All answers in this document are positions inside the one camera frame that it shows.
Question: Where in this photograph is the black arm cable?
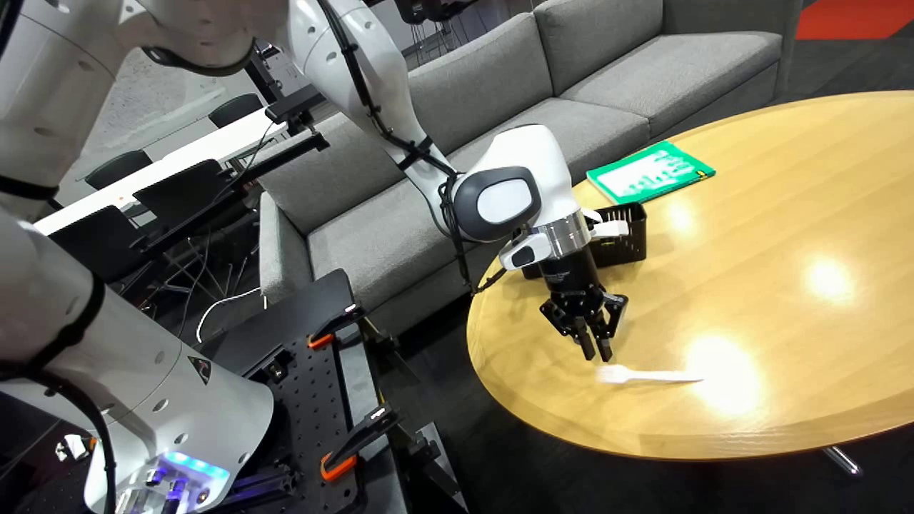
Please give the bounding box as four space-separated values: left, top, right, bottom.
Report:
318 0 501 292

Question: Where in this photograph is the black perforated breadboard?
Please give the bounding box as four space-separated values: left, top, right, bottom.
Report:
268 339 387 514

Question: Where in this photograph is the red floor mat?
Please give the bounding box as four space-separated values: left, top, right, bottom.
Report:
795 0 914 42

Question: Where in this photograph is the green printed card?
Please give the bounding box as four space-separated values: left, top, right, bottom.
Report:
582 139 721 204

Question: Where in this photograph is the white desk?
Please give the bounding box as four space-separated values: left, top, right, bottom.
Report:
31 99 331 239

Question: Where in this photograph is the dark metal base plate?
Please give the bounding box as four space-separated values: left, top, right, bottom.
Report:
204 269 468 514

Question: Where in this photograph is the white loose cable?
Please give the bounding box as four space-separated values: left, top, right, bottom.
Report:
191 283 267 349

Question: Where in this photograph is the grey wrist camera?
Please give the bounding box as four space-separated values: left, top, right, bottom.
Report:
501 229 557 274

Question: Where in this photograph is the black office chair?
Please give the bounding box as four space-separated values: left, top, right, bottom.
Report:
83 144 157 190
205 92 267 130

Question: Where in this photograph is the black slotted cutlery holder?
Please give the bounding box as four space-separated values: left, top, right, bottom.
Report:
581 200 651 270

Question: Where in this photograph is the grey fabric sofa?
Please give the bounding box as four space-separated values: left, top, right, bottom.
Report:
255 0 812 337

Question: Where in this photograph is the white plastic fork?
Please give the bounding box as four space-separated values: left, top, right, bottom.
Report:
594 363 707 387

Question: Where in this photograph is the metal table foot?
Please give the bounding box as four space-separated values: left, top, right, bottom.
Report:
819 443 867 479

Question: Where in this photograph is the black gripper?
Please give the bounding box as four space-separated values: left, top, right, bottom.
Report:
537 247 634 364

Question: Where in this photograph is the orange handled bar clamp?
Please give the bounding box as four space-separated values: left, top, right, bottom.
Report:
307 303 372 357
318 404 400 486

